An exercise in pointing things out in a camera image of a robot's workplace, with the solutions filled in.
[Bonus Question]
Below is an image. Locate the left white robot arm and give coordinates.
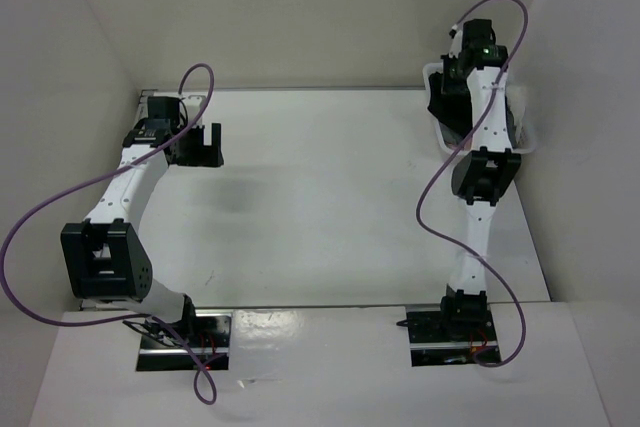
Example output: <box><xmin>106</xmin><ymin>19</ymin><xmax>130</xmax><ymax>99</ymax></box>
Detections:
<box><xmin>61</xmin><ymin>96</ymin><xmax>224</xmax><ymax>347</ymax></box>

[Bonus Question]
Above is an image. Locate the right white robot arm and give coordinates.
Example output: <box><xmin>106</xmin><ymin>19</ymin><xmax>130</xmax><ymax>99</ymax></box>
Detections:
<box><xmin>437</xmin><ymin>19</ymin><xmax>521</xmax><ymax>341</ymax></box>

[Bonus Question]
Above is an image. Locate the white cloth in basket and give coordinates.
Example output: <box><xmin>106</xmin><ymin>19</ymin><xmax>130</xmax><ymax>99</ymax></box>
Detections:
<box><xmin>506</xmin><ymin>83</ymin><xmax>529</xmax><ymax>125</ymax></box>

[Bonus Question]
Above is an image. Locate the black skirt in basket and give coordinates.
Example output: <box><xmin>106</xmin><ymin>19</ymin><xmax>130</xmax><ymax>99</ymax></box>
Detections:
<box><xmin>427</xmin><ymin>72</ymin><xmax>472</xmax><ymax>138</ymax></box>

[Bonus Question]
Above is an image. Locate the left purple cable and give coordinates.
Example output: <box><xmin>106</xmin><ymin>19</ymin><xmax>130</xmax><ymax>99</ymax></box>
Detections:
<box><xmin>0</xmin><ymin>62</ymin><xmax>219</xmax><ymax>406</ymax></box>

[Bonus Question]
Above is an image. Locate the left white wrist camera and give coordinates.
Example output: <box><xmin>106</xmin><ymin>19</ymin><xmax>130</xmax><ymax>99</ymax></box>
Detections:
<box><xmin>181</xmin><ymin>94</ymin><xmax>206</xmax><ymax>111</ymax></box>

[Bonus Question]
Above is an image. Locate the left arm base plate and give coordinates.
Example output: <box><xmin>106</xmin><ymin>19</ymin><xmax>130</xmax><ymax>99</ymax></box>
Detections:
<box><xmin>131</xmin><ymin>309</ymin><xmax>232</xmax><ymax>372</ymax></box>

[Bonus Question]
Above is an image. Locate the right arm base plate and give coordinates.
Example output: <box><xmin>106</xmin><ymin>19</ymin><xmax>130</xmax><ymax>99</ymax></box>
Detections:
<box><xmin>396</xmin><ymin>305</ymin><xmax>502</xmax><ymax>367</ymax></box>

